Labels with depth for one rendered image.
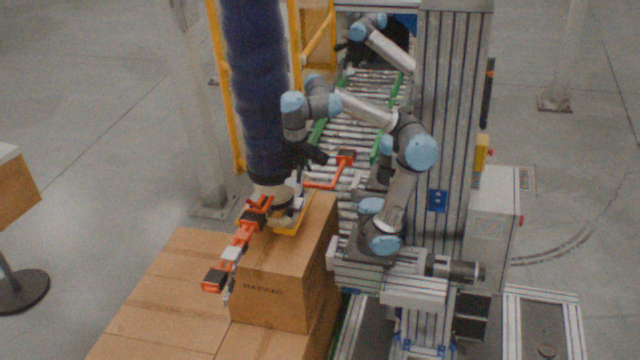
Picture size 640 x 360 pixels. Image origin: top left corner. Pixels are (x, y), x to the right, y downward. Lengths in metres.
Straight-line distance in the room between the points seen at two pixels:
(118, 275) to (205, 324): 1.34
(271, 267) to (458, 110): 1.05
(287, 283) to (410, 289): 0.54
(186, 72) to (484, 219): 2.21
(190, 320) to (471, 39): 1.86
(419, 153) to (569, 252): 2.33
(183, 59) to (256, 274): 1.71
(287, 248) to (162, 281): 0.85
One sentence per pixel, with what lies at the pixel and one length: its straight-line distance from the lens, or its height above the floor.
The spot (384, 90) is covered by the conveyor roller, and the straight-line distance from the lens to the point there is 4.64.
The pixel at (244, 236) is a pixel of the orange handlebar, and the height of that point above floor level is 1.19.
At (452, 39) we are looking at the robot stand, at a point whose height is 1.92.
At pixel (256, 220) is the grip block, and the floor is 1.20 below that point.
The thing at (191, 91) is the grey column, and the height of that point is 1.03.
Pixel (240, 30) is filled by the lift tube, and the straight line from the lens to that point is 2.05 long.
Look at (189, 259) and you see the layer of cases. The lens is 3.19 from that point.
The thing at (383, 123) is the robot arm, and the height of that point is 1.66.
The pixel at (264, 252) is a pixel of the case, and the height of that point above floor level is 0.94.
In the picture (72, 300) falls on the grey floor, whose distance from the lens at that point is 4.03.
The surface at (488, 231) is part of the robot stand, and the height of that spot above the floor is 1.13.
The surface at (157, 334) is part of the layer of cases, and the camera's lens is 2.88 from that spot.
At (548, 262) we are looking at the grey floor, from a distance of 3.98.
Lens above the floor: 2.69
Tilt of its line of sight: 37 degrees down
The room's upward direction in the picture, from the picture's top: 3 degrees counter-clockwise
